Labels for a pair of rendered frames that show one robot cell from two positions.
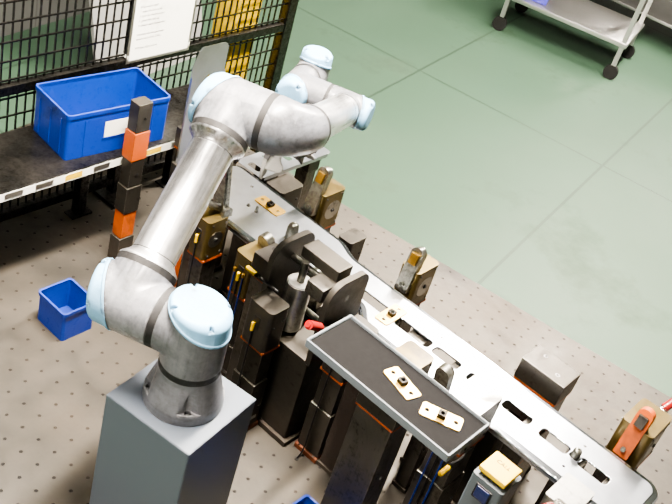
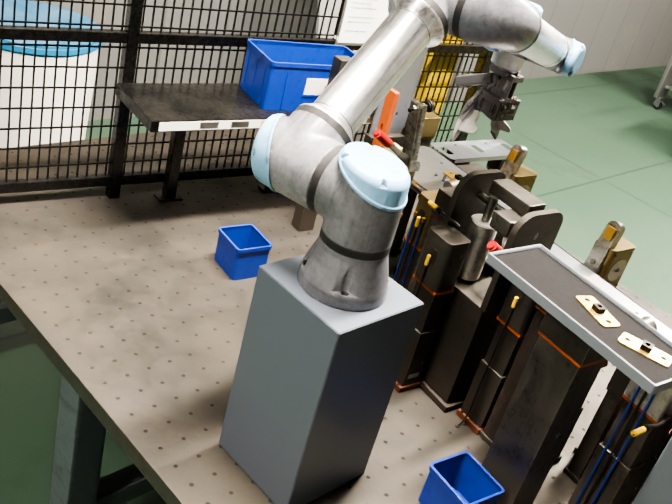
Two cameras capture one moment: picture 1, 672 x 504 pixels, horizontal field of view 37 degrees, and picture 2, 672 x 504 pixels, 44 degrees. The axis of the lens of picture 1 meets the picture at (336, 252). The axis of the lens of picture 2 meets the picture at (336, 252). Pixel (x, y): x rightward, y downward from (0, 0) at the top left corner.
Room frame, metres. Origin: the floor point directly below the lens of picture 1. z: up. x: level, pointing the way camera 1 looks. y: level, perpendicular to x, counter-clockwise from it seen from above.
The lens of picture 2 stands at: (0.19, -0.11, 1.82)
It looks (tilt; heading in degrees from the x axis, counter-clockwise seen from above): 29 degrees down; 16
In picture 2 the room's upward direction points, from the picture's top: 16 degrees clockwise
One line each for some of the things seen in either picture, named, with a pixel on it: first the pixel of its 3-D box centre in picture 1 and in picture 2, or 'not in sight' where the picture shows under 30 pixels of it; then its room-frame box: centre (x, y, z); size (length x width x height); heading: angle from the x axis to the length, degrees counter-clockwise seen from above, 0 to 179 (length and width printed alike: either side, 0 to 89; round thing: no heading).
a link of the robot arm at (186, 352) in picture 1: (193, 329); (364, 194); (1.34, 0.20, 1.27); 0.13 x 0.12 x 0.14; 80
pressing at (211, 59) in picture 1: (202, 104); (402, 75); (2.28, 0.44, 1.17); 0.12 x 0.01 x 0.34; 148
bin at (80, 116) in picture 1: (102, 112); (305, 76); (2.22, 0.68, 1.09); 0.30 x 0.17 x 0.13; 143
